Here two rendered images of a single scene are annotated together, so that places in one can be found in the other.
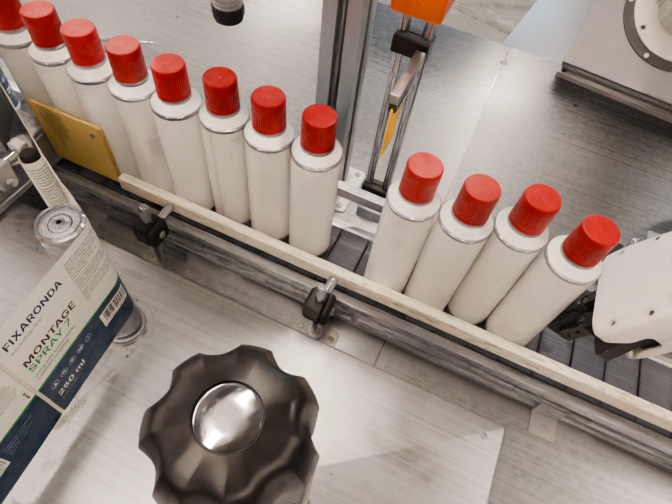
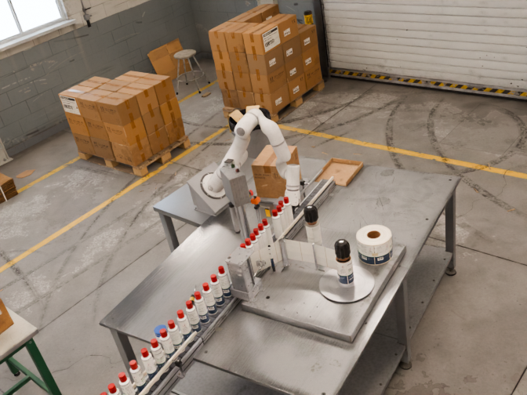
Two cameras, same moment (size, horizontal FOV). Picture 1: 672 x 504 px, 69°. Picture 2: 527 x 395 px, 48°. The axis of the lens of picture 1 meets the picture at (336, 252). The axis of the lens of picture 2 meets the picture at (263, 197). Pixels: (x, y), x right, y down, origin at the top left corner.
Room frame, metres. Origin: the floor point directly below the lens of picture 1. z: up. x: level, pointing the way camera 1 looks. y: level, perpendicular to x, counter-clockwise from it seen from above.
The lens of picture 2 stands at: (-0.77, 2.86, 3.09)
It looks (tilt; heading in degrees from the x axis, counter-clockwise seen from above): 31 degrees down; 291
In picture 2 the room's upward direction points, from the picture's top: 11 degrees counter-clockwise
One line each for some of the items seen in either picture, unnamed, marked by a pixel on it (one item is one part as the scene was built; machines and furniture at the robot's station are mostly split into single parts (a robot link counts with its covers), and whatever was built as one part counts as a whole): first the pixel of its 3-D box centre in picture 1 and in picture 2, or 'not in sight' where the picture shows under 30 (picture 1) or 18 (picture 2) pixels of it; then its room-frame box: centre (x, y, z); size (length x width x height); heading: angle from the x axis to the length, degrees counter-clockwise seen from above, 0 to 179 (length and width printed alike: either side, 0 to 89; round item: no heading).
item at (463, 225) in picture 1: (448, 252); (281, 219); (0.29, -0.11, 0.98); 0.05 x 0.05 x 0.20
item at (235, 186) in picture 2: not in sight; (235, 185); (0.45, 0.11, 1.38); 0.17 x 0.10 x 0.19; 129
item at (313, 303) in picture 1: (319, 312); not in sight; (0.24, 0.01, 0.89); 0.03 x 0.03 x 0.12; 74
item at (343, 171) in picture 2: not in sight; (339, 171); (0.06, -0.93, 0.85); 0.30 x 0.26 x 0.04; 74
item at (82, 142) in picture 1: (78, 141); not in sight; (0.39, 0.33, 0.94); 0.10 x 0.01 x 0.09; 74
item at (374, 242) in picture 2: not in sight; (374, 244); (-0.32, 0.09, 0.95); 0.20 x 0.20 x 0.14
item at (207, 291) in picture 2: not in sight; (208, 298); (0.52, 0.64, 0.98); 0.05 x 0.05 x 0.20
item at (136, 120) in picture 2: not in sight; (124, 120); (3.00, -2.90, 0.45); 1.20 x 0.84 x 0.89; 157
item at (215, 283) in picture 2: not in sight; (216, 289); (0.50, 0.57, 0.98); 0.05 x 0.05 x 0.20
